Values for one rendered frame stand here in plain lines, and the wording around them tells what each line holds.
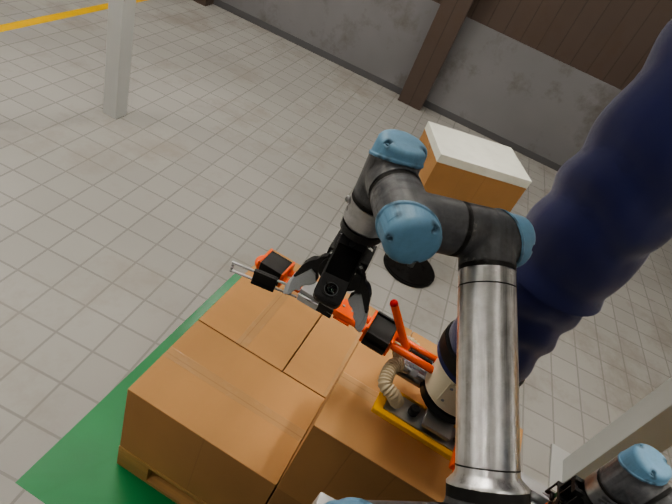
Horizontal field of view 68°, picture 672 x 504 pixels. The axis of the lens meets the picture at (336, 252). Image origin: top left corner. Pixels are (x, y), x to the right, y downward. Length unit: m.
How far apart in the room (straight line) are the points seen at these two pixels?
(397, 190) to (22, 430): 2.07
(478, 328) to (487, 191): 2.53
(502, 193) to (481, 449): 2.64
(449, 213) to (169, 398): 1.42
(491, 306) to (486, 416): 0.13
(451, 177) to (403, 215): 2.43
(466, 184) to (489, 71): 3.44
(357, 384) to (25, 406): 1.47
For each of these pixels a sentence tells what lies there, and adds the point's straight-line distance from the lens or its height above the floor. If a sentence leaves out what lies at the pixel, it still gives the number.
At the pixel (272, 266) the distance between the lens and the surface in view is 1.41.
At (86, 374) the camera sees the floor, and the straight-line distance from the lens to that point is 2.58.
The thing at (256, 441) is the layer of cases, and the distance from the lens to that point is 1.86.
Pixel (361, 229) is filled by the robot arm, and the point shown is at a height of 1.73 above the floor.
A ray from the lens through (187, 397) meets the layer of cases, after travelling 1.89.
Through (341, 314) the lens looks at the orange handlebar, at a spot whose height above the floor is 1.20.
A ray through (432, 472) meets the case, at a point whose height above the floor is 0.94.
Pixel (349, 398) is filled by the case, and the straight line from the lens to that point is 1.55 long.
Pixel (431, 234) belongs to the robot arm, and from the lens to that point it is 0.61.
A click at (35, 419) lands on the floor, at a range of 2.49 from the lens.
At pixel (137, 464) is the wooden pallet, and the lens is 2.27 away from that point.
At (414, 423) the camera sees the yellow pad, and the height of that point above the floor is 1.08.
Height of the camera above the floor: 2.15
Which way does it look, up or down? 38 degrees down
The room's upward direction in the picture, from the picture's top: 25 degrees clockwise
